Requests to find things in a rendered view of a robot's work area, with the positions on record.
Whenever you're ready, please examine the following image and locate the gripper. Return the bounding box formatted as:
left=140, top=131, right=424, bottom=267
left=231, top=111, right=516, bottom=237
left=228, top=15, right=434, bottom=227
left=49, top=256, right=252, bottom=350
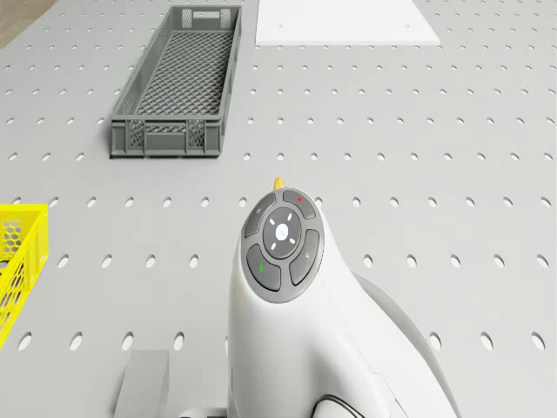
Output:
left=177, top=406, right=228, bottom=418

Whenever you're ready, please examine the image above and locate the yellow basket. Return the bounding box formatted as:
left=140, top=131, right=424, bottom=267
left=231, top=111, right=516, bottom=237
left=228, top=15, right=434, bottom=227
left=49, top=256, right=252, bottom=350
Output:
left=0, top=203, right=50, bottom=349

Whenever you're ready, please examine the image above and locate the dark grey basket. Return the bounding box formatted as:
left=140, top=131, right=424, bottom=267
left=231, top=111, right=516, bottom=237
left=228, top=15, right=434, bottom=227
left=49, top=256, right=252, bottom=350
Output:
left=108, top=4, right=243, bottom=158

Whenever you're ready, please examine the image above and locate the white board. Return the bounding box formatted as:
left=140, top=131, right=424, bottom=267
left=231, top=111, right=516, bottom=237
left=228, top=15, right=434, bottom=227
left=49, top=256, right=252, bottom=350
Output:
left=254, top=0, right=441, bottom=47

